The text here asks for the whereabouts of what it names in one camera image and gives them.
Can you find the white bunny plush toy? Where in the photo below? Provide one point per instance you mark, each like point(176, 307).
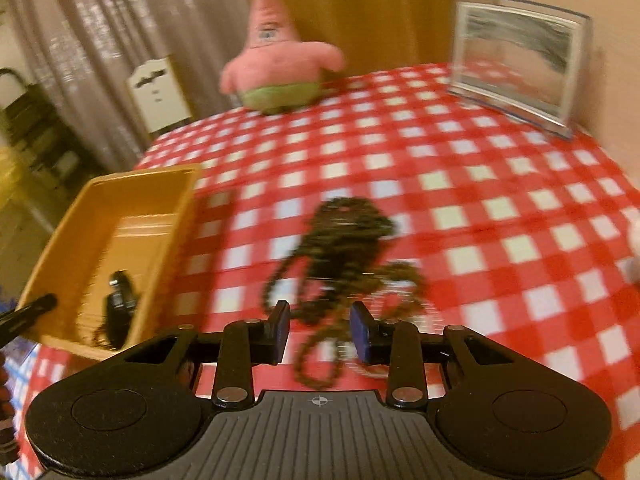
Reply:
point(635, 255)

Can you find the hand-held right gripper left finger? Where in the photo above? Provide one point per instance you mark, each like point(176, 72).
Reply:
point(281, 332)

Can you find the white wooden chair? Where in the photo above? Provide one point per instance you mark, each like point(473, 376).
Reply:
point(157, 95)

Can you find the gold curtain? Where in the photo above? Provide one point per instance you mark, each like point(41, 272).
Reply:
point(375, 10)

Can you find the grey patterned curtain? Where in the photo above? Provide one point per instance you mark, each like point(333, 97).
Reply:
point(100, 25)

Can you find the gold plastic tray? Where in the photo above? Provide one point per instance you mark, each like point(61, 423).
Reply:
point(135, 240)

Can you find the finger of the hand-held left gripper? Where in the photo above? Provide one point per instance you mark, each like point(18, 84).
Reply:
point(30, 310)

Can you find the black folding rack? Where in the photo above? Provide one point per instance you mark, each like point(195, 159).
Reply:
point(40, 125)

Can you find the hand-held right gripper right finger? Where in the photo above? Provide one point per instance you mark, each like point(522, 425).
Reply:
point(361, 332)

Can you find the clear acrylic picture frame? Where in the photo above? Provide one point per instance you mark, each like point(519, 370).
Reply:
point(515, 55)

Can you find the person's left hand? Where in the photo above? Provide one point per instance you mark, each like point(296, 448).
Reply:
point(6, 410)

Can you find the pink starfish plush toy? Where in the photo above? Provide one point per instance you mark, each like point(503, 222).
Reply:
point(280, 60)

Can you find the red checked tablecloth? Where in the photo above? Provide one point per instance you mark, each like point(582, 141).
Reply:
point(450, 185)

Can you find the black wrist watch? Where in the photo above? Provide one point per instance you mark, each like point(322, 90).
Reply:
point(117, 305)

